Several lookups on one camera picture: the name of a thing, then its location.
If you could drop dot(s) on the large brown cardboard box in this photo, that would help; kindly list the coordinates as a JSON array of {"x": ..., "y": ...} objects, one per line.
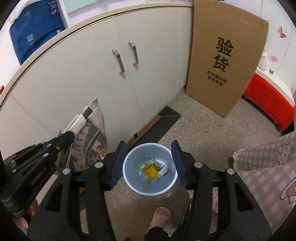
[{"x": 227, "y": 45}]

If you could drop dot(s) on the light blue trash bin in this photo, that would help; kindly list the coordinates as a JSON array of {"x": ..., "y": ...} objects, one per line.
[{"x": 149, "y": 153}]

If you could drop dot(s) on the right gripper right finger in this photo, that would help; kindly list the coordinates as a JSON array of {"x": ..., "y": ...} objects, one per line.
[{"x": 223, "y": 208}]

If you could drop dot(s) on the pink checkered tablecloth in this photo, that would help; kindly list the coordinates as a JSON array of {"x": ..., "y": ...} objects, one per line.
[{"x": 268, "y": 171}]

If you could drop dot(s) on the white plastic bag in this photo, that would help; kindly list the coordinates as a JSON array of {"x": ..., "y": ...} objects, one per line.
[{"x": 264, "y": 63}]

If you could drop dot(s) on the pink slipper foot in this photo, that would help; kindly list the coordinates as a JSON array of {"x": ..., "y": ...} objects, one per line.
[{"x": 161, "y": 218}]

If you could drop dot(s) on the red storage bench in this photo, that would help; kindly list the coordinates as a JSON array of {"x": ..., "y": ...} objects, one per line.
[{"x": 273, "y": 96}]

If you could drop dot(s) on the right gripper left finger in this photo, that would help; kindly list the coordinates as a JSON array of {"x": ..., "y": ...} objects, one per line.
[{"x": 74, "y": 208}]

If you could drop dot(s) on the blue paper bag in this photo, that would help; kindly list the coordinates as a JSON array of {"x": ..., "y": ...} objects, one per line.
[{"x": 33, "y": 26}]

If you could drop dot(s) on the white cabinet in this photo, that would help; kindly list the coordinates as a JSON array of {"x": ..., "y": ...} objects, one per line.
[{"x": 133, "y": 60}]

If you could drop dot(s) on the yellow wrapper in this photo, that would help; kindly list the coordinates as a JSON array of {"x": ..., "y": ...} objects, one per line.
[{"x": 150, "y": 171}]

